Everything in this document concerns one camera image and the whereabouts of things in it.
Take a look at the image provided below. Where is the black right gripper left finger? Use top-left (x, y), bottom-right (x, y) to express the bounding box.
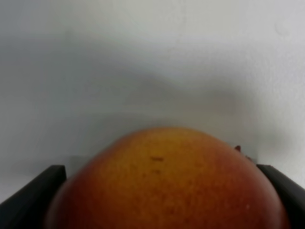
top-left (0, 165), bottom-right (66, 229)

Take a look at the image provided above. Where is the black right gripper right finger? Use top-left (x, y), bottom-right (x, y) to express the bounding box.
top-left (256, 164), bottom-right (305, 229)

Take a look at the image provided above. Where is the red apple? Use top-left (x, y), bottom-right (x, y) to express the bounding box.
top-left (44, 127), bottom-right (291, 229)

